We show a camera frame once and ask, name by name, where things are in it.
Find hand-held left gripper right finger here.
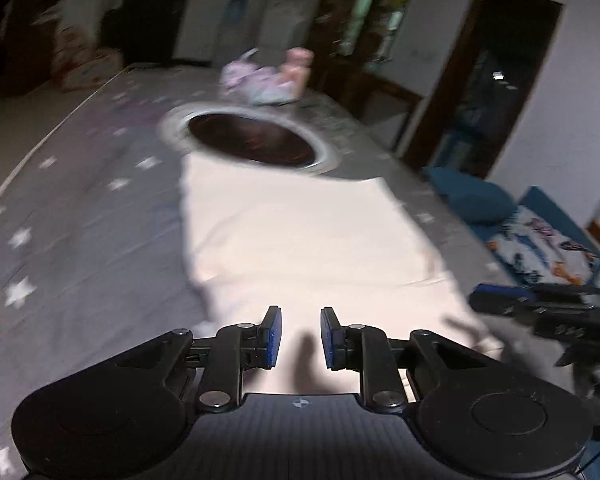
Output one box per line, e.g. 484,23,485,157
321,307,487,415

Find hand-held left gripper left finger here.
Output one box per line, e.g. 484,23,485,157
115,306,282,415

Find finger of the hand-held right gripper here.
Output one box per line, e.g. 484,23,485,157
469,282,600,317
532,309,600,345

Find cream garment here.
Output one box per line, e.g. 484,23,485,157
177,152,503,396

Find lavender clothes pile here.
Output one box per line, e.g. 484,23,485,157
219,49,287,106

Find white printed blanket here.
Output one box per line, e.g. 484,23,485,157
486,205,600,288

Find blue cushion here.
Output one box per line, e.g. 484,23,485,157
425,166,517,225

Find blue sofa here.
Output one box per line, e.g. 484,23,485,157
485,185,600,297

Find dark round basket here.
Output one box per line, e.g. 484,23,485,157
157,102,341,176

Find grey star-printed table cover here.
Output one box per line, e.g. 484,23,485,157
0,62,516,480

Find dark wooden glass cabinet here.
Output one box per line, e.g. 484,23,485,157
307,0,421,111

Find white red-printed bag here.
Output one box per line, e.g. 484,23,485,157
50,25,126,91

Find dark wooden door frame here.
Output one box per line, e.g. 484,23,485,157
402,0,565,181

